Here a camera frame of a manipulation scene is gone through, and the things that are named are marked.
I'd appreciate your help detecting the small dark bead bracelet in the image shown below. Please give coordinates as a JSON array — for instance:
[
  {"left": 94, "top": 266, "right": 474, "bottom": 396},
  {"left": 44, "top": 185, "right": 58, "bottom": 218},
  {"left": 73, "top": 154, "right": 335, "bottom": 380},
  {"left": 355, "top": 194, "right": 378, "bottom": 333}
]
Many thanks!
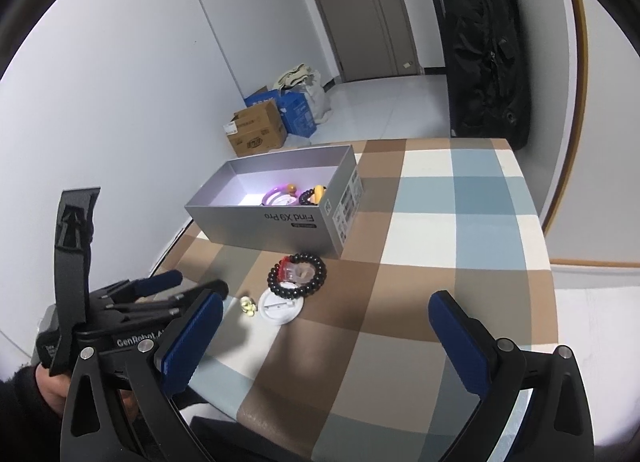
[{"left": 298, "top": 185, "right": 328, "bottom": 206}]

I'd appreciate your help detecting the grey brown door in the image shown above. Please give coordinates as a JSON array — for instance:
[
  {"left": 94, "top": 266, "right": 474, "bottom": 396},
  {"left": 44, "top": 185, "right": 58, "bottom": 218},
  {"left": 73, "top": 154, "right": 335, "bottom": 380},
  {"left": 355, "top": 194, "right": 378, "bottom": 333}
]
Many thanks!
[{"left": 294, "top": 0, "right": 425, "bottom": 84}]

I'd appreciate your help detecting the brown cardboard carton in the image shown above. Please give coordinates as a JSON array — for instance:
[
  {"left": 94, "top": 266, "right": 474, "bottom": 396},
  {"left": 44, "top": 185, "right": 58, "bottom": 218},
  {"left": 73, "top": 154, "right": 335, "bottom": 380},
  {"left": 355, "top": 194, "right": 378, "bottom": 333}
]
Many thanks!
[{"left": 223, "top": 101, "right": 288, "bottom": 158}]

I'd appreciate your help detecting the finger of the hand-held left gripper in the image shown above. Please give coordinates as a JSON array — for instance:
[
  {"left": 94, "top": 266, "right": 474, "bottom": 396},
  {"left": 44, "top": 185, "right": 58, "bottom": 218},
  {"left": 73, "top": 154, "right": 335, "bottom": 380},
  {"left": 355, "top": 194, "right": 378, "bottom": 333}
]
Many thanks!
[
  {"left": 117, "top": 279, "right": 230, "bottom": 323},
  {"left": 90, "top": 271, "right": 183, "bottom": 315}
]

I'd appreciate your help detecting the person's left forearm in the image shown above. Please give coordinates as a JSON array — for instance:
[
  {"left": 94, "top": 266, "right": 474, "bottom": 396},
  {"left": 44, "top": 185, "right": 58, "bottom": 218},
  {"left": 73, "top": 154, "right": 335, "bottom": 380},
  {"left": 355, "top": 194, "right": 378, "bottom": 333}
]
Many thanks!
[{"left": 0, "top": 366, "right": 63, "bottom": 462}]

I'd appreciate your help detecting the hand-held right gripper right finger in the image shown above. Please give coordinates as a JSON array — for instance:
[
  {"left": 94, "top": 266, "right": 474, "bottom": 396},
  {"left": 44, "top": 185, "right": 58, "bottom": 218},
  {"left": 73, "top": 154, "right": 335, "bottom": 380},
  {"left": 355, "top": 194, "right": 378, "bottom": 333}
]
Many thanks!
[{"left": 428, "top": 291, "right": 596, "bottom": 462}]

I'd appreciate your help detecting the purple ring bracelet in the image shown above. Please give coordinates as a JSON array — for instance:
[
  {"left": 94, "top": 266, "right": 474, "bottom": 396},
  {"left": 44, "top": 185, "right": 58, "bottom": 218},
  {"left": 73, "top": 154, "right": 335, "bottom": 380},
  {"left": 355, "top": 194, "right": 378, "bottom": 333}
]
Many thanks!
[{"left": 260, "top": 183, "right": 297, "bottom": 206}]

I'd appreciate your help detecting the person's left hand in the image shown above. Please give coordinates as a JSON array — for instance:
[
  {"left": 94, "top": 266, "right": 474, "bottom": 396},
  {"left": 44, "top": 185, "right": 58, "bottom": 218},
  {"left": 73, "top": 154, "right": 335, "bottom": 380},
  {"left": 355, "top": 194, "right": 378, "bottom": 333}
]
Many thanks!
[{"left": 34, "top": 364, "right": 140, "bottom": 420}]

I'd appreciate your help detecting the white cabinet with wood trim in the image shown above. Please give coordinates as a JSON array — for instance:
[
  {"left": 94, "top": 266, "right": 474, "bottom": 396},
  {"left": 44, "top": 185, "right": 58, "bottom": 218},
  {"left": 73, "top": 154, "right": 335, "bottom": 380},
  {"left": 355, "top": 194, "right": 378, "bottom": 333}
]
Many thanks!
[{"left": 542, "top": 0, "right": 640, "bottom": 273}]

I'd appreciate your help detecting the black backpack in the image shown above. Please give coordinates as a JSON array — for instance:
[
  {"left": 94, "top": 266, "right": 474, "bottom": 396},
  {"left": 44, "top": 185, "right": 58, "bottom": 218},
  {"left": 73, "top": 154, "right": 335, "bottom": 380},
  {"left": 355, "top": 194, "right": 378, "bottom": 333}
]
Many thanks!
[{"left": 441, "top": 0, "right": 532, "bottom": 150}]

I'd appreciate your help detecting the grey cardboard box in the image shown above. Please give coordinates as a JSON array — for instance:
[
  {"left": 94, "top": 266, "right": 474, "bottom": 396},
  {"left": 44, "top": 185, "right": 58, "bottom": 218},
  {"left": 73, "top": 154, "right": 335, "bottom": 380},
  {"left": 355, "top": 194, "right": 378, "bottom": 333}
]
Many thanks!
[{"left": 184, "top": 143, "right": 363, "bottom": 259}]

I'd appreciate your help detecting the red charm packet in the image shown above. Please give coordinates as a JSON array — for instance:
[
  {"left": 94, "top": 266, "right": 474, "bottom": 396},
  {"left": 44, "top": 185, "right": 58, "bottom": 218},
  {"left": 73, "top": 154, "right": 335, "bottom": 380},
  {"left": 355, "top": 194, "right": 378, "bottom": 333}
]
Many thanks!
[{"left": 280, "top": 257, "right": 319, "bottom": 286}]

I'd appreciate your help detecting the checkered tablecloth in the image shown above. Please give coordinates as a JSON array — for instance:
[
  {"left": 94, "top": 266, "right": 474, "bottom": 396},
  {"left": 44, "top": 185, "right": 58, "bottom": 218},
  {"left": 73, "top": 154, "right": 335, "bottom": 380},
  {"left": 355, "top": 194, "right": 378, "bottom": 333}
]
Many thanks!
[{"left": 150, "top": 138, "right": 558, "bottom": 462}]

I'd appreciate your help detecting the blue cardboard box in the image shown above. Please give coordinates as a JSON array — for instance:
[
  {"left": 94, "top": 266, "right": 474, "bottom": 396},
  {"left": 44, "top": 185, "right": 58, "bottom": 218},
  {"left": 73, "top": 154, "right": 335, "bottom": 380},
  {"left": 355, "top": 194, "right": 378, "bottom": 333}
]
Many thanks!
[{"left": 244, "top": 86, "right": 318, "bottom": 137}]

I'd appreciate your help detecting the black bead bracelet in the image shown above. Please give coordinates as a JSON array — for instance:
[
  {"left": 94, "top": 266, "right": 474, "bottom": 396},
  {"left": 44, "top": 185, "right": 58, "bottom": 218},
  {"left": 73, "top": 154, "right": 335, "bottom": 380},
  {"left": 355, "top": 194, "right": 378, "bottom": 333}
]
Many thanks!
[{"left": 268, "top": 252, "right": 327, "bottom": 299}]

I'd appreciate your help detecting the white plastic bag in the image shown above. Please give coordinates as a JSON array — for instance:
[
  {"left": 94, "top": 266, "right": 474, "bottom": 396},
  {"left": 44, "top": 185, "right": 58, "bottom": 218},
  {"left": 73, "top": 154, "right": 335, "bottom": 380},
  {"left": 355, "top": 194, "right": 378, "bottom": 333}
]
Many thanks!
[{"left": 305, "top": 73, "right": 332, "bottom": 124}]

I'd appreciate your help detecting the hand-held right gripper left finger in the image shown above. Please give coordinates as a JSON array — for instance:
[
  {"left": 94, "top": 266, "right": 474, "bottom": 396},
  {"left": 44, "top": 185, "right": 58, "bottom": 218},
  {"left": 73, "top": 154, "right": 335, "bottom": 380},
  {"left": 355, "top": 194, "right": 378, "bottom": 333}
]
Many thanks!
[{"left": 60, "top": 287, "right": 226, "bottom": 462}]

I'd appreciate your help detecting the beige folded cloth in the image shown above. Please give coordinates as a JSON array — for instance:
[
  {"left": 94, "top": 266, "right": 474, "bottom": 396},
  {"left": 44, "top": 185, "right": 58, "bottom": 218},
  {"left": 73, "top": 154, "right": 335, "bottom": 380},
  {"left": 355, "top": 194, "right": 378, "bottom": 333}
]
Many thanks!
[{"left": 276, "top": 64, "right": 321, "bottom": 91}]

